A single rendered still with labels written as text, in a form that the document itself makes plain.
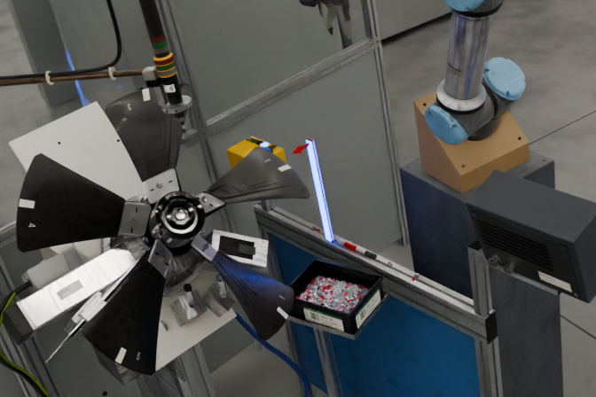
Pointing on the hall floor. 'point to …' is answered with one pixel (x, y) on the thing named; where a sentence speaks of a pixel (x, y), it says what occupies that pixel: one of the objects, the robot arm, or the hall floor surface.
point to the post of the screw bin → (328, 362)
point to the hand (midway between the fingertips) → (337, 33)
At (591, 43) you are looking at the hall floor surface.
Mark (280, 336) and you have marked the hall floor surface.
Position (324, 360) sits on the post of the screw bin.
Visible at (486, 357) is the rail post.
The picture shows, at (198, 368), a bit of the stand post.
